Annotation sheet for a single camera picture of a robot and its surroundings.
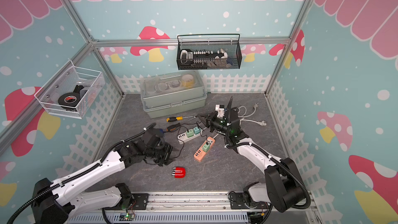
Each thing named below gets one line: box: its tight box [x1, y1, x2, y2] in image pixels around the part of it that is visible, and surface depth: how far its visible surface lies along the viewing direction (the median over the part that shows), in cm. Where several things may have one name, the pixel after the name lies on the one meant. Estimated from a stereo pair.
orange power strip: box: [193, 136, 216, 163], surface depth 89 cm
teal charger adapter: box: [193, 126, 202, 135], surface depth 94 cm
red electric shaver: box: [171, 166, 187, 179], surface depth 82 cm
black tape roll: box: [58, 92, 81, 109], surface depth 70 cm
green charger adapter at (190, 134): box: [186, 129, 194, 138], surface depth 93 cm
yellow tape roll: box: [181, 74, 194, 88], surface depth 105 cm
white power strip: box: [177, 129, 203, 145], surface depth 96 cm
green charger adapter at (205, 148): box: [202, 144, 210, 153], surface depth 87 cm
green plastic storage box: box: [139, 70, 208, 119], surface depth 100 cm
